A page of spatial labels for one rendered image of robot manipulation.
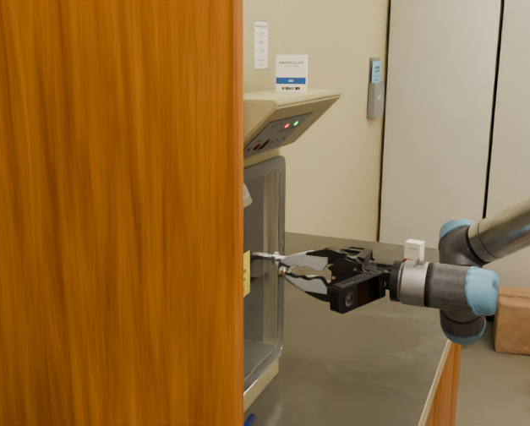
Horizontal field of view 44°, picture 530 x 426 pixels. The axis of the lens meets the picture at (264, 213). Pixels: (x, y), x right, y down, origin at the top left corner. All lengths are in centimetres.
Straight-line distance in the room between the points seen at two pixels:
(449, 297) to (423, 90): 297
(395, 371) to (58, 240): 74
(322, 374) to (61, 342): 55
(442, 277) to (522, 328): 275
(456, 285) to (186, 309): 43
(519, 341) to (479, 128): 120
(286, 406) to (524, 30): 302
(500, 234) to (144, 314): 61
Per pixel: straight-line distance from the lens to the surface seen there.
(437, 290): 109
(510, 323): 382
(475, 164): 399
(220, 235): 86
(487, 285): 109
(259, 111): 90
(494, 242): 119
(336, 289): 105
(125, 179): 92
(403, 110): 402
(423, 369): 143
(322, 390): 132
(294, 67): 108
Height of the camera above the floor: 157
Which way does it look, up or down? 13 degrees down
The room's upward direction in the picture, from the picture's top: straight up
